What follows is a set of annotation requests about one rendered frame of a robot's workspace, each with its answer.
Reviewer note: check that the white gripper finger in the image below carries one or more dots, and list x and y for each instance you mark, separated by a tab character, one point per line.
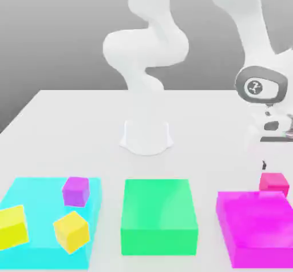
264	165

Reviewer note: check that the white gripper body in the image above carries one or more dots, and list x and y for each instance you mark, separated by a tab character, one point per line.
272	146

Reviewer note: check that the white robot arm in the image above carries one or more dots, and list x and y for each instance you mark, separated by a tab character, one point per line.
146	47

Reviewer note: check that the small pink cube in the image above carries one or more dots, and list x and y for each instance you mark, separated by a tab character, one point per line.
273	181

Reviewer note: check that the small purple cube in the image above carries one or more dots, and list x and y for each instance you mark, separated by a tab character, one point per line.
75	193

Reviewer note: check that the small yellow cube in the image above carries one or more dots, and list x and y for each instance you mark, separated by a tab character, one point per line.
72	232
12	227

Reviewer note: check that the large magenta box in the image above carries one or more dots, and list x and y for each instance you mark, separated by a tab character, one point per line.
258	226

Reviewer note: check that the large green box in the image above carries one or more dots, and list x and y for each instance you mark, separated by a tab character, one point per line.
158	214

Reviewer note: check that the large cyan box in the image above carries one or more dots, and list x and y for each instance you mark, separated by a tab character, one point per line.
39	196

